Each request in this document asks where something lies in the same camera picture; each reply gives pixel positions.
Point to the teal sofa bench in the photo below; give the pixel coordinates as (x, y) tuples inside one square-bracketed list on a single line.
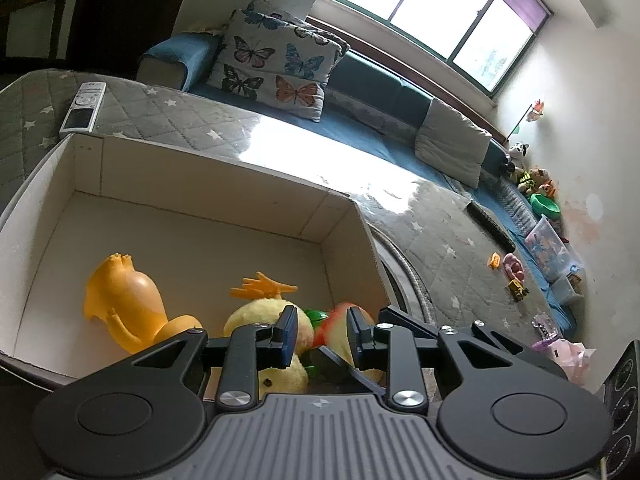
[(372, 109)]

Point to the grey cardboard box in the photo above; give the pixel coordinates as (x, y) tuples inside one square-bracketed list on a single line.
[(196, 225)]

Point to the grey white cushion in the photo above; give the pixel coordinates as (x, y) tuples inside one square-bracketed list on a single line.
[(452, 144)]

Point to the pink toy figure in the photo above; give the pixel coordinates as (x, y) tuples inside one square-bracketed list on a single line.
[(513, 268)]

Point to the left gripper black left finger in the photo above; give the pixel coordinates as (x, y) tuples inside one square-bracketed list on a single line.
[(253, 348)]

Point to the green plastic bowl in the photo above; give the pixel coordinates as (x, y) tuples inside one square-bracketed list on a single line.
[(544, 206)]

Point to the orange rubber duck toy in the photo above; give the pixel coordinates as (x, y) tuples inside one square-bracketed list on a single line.
[(128, 302)]

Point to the yellow plush chick toy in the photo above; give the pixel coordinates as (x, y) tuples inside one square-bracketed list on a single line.
[(264, 303)]

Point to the green bean bag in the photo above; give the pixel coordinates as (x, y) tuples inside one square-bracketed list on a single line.
[(316, 317)]

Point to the small orange toy piece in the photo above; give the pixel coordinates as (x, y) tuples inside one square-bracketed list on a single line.
[(494, 261)]

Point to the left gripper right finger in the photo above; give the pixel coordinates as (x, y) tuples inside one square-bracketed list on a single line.
[(391, 348)]

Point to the pile of plush toys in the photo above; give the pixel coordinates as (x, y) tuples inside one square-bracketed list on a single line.
[(529, 181)]

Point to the butterfly print cushion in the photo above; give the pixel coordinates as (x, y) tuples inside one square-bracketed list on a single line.
[(269, 57)]

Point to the clear plastic storage box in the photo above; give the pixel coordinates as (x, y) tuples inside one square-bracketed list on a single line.
[(554, 258)]

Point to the white remote control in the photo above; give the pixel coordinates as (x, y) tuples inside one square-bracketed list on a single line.
[(84, 109)]

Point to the round black induction cooktop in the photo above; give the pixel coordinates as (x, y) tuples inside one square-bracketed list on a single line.
[(409, 292)]

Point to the pink white plastic bag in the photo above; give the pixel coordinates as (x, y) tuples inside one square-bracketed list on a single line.
[(573, 357)]

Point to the window with green frame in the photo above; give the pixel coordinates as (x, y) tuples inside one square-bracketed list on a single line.
[(480, 39)]

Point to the small yellow toy truck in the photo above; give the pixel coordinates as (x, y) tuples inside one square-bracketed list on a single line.
[(517, 290)]

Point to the red white apple slice toy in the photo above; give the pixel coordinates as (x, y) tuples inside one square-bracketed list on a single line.
[(332, 332)]

